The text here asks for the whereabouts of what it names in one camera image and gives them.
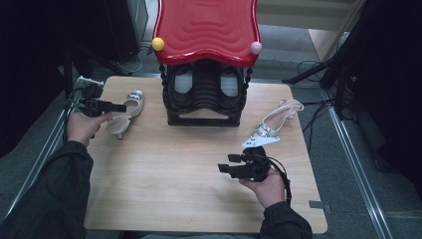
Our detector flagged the pink ball knob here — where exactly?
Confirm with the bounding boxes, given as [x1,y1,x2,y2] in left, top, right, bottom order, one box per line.
[249,41,263,56]

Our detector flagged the white jewelled slingback heel shoe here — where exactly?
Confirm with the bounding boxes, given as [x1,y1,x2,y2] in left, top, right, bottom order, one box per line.
[105,90,145,139]
[252,99,305,138]

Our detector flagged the white floor cable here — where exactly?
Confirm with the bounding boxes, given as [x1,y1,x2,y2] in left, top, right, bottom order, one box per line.
[115,48,153,76]

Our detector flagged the metal floor rail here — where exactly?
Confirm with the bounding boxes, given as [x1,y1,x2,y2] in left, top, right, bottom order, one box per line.
[0,78,84,227]
[322,89,396,239]

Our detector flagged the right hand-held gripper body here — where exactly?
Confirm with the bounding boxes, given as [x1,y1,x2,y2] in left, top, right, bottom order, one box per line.
[232,135,281,183]

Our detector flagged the black leather lace-up shoe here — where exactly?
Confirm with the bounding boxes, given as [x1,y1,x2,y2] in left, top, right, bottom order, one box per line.
[218,64,245,108]
[170,64,197,108]

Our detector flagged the black curtain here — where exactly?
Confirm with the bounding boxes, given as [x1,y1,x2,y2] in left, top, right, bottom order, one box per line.
[334,0,422,190]

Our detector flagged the black tripod stand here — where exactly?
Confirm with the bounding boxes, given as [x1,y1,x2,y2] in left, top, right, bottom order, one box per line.
[282,49,352,120]

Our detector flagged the right hand-held gripper cable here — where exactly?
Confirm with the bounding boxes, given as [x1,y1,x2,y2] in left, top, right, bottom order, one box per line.
[268,156,293,207]

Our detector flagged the black floor cables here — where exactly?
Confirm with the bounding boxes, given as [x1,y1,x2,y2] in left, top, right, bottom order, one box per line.
[297,59,336,153]

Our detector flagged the person's left hand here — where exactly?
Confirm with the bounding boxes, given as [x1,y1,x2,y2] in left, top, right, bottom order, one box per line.
[66,111,113,147]

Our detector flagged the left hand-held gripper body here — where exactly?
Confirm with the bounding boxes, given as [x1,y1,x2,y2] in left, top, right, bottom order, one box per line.
[78,77,105,118]

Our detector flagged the person's right hand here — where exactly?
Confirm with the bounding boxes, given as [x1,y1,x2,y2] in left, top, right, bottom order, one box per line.
[238,167,287,209]

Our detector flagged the beige board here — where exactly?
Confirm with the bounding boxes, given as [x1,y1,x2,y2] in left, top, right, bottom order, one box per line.
[308,28,349,63]

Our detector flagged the dark curtain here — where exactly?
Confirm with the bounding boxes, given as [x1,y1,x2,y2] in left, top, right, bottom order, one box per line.
[0,0,140,157]

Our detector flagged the yellow ball knob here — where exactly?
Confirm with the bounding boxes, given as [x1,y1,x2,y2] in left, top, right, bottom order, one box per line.
[151,37,165,52]

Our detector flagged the red and black shoe rack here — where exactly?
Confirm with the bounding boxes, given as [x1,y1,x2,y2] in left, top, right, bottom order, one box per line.
[151,0,263,127]

